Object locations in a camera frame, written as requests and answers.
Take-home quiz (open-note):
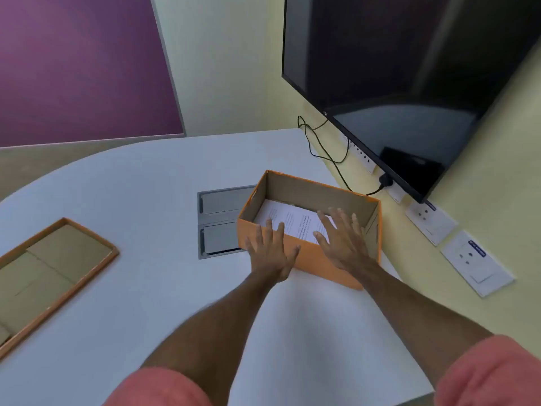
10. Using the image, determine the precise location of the person's right hand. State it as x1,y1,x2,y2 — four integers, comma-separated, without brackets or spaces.
313,208,379,275

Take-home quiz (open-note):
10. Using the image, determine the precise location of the person's left hand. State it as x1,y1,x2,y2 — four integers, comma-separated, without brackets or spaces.
246,218,301,285

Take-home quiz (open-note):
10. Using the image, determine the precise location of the orange cardboard box base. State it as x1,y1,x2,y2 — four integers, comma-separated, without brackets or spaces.
236,169,383,292

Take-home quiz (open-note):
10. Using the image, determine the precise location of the orange cardboard box lid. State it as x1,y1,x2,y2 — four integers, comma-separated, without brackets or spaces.
0,217,120,361

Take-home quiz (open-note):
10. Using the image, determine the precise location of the person's right forearm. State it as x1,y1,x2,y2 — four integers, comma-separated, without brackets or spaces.
359,257,495,390

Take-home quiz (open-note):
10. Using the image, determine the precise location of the person's left forearm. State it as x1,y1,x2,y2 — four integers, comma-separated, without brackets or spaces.
140,268,292,392

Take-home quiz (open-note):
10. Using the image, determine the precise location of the white printed paper sheet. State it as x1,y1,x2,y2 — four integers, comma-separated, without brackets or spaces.
253,199,337,246

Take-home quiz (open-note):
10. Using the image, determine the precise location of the white socket strip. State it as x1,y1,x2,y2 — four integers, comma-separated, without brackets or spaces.
342,133,379,174

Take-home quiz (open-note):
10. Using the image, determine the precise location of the white table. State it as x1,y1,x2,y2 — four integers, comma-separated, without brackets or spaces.
0,127,436,406

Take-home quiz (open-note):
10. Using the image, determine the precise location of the pink left sleeve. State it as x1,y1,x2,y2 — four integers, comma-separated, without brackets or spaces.
103,367,231,406

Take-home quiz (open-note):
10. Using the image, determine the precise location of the pink sleeve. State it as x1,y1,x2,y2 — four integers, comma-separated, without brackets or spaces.
434,335,541,406
103,367,231,406

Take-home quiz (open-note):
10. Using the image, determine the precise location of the pink right sleeve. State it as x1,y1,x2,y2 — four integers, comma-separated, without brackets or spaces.
434,335,541,406

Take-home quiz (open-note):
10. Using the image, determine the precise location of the grey table cable hatch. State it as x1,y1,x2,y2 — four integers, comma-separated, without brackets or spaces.
197,184,258,261

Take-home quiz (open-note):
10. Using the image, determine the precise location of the white wall socket blue label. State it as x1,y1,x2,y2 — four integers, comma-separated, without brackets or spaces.
405,200,459,246
440,230,516,298

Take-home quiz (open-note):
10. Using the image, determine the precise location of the black power cable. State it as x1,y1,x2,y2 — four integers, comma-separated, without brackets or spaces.
297,115,385,197

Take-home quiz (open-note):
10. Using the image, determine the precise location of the black wall television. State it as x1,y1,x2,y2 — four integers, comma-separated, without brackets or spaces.
281,0,541,204

